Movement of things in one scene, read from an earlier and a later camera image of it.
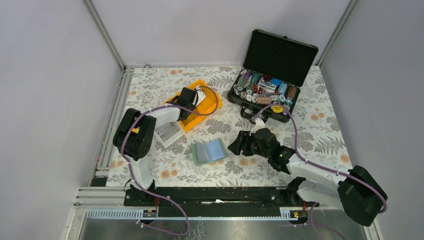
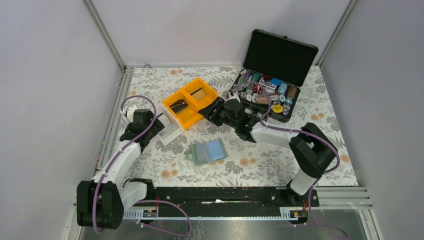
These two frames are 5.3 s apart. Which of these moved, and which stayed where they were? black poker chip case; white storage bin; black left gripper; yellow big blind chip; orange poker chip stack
Moved: black left gripper
Stayed: black poker chip case; yellow big blind chip; white storage bin; orange poker chip stack
